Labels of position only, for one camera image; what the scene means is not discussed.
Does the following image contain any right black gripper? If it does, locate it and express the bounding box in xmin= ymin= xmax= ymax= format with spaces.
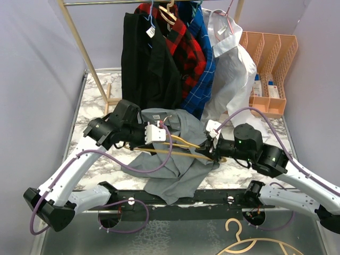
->
xmin=194 ymin=133 xmax=253 ymax=163

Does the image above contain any yellow wire hanger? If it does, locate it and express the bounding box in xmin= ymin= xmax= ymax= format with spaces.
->
xmin=124 ymin=112 xmax=214 ymax=162

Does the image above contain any grey button shirt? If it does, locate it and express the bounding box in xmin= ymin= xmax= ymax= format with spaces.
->
xmin=121 ymin=108 xmax=219 ymax=205

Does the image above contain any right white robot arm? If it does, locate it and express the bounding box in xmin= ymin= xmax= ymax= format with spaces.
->
xmin=196 ymin=124 xmax=339 ymax=233

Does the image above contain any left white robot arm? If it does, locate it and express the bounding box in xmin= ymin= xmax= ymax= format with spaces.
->
xmin=23 ymin=99 xmax=147 ymax=235

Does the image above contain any blue plaid shirt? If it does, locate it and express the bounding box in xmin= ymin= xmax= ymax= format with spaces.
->
xmin=178 ymin=1 xmax=216 ymax=119

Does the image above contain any black hanging shirt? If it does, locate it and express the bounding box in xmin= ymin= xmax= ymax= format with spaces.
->
xmin=121 ymin=13 xmax=182 ymax=109

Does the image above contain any white hanging shirt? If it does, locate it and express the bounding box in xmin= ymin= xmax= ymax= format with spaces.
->
xmin=201 ymin=8 xmax=257 ymax=123

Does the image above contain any red black plaid shirt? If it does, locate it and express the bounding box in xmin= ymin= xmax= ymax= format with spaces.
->
xmin=134 ymin=3 xmax=207 ymax=99

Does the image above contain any beige hanger in foreground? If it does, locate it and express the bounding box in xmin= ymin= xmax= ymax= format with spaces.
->
xmin=218 ymin=218 xmax=303 ymax=255

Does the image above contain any beige wooden hanger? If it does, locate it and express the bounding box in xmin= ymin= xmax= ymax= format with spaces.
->
xmin=158 ymin=0 xmax=177 ymax=25

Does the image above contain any white box in organizer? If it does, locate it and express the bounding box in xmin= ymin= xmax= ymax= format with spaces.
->
xmin=252 ymin=73 xmax=262 ymax=97
xmin=268 ymin=74 xmax=280 ymax=99

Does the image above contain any orange plastic file organizer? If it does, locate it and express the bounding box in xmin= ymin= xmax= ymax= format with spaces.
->
xmin=240 ymin=31 xmax=298 ymax=118

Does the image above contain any wooden clothes rack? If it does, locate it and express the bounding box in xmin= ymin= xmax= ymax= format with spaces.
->
xmin=55 ymin=0 xmax=245 ymax=115

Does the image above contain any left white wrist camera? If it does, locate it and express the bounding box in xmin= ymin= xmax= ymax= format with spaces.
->
xmin=144 ymin=121 xmax=168 ymax=145

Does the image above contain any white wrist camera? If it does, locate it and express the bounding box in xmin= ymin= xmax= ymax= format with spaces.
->
xmin=144 ymin=121 xmax=168 ymax=145
xmin=205 ymin=120 xmax=221 ymax=140

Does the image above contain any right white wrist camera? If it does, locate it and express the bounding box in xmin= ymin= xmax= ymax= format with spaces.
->
xmin=205 ymin=120 xmax=221 ymax=140

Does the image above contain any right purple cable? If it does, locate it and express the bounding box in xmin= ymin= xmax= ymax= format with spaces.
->
xmin=215 ymin=106 xmax=340 ymax=231

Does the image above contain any blue wire hanger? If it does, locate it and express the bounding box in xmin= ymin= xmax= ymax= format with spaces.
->
xmin=146 ymin=0 xmax=155 ymax=39

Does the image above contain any pink wire hanger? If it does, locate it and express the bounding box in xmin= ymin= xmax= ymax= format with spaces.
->
xmin=214 ymin=0 xmax=234 ymax=42

